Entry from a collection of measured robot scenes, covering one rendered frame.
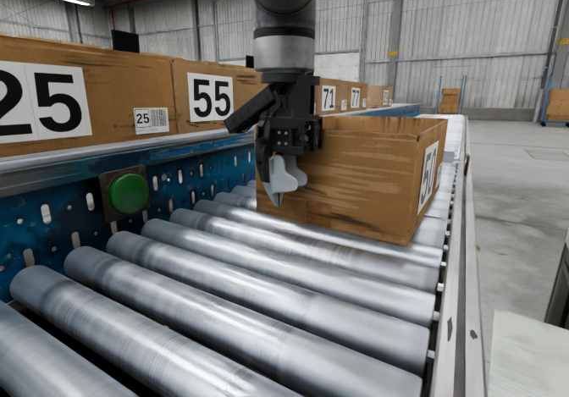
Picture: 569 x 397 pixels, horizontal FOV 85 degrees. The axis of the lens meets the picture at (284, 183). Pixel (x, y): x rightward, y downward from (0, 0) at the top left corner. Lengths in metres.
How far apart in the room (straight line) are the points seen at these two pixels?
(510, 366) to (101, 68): 0.67
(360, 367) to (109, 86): 0.57
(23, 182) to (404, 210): 0.53
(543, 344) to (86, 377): 0.40
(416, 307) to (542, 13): 16.05
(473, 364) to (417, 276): 0.14
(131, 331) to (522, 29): 16.11
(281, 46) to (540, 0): 16.04
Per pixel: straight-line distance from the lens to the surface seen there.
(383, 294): 0.41
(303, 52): 0.47
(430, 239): 0.58
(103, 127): 0.65
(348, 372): 0.31
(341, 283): 0.42
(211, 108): 0.82
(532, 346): 0.39
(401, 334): 0.36
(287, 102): 0.48
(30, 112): 0.60
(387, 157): 0.49
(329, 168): 0.52
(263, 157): 0.48
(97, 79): 0.65
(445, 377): 0.33
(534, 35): 16.20
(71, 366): 0.36
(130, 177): 0.59
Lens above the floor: 0.97
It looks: 16 degrees down
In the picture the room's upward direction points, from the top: straight up
